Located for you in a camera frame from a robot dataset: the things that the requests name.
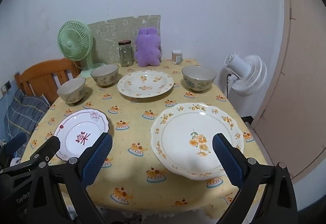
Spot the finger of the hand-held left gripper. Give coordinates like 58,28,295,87
0,135,61,181
0,133,27,158

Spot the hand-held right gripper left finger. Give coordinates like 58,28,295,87
25,133,113,224

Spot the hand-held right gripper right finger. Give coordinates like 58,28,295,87
213,133,298,224

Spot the white plate with red pattern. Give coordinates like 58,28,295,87
53,108,110,162

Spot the large scalloped orange-flower plate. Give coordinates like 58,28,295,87
150,102,244,181

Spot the floral ceramic bowl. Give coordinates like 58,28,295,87
57,77,86,106
90,64,120,87

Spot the ceramic bowl with blue flowers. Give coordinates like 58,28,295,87
181,65,217,92

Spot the round deep orange-flower plate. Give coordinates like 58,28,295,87
117,70,174,98

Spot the blue plaid blanket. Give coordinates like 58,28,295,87
0,88,51,144

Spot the yellow printed tablecloth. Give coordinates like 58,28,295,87
20,58,268,220

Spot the wooden chair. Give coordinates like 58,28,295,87
14,58,82,105

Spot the white standing fan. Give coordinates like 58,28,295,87
224,53,268,97

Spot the glass jar with dark lid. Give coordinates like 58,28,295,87
118,40,134,67

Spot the green desk fan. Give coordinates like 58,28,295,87
57,20,105,78

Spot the beige door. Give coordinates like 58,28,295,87
251,0,326,184

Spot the cotton swab container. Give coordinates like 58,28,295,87
172,49,183,65

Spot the purple plush toy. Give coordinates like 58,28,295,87
134,27,162,66

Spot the green patterned mat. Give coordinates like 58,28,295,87
88,14,161,64

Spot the wall socket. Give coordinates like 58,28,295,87
0,81,12,94

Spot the black fan cable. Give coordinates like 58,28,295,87
226,74,233,98

